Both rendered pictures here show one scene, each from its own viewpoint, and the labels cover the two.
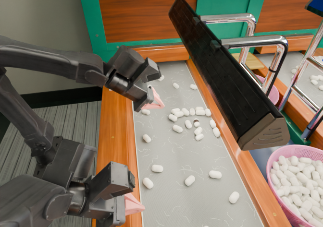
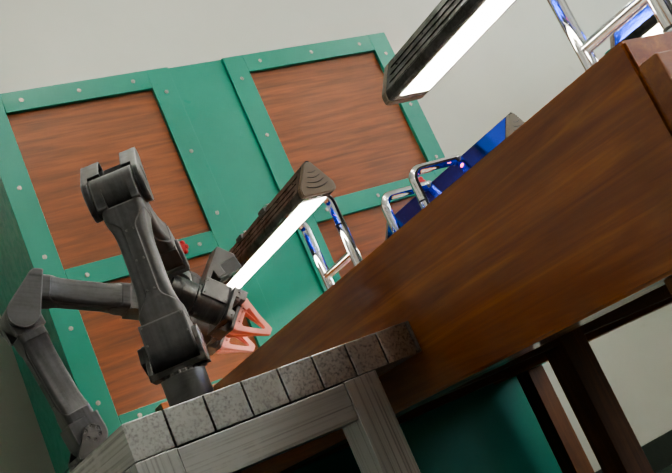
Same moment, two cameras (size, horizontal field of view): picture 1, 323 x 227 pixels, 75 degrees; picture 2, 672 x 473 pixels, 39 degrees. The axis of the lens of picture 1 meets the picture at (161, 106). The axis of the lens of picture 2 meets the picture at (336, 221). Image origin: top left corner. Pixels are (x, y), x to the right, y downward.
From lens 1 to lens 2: 1.71 m
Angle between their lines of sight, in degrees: 59
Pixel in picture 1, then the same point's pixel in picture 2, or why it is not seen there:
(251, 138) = (301, 182)
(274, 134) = (315, 176)
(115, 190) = (224, 259)
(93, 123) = not seen: outside the picture
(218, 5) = (278, 303)
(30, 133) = (77, 406)
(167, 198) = not seen: hidden behind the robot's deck
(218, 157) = not seen: hidden behind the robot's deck
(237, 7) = (309, 297)
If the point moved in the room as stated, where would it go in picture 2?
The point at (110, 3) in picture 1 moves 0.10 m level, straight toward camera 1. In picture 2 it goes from (109, 346) to (121, 333)
